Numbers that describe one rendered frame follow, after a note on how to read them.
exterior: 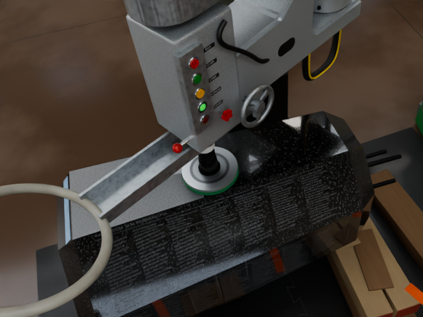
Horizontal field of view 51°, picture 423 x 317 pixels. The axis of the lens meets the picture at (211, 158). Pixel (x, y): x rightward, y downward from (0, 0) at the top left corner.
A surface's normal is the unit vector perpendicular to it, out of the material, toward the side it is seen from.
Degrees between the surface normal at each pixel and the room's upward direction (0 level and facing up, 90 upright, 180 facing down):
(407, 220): 0
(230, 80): 90
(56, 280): 0
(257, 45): 90
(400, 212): 0
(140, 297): 45
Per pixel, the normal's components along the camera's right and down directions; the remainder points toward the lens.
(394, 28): -0.13, -0.64
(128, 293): 0.11, 0.04
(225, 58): 0.69, 0.49
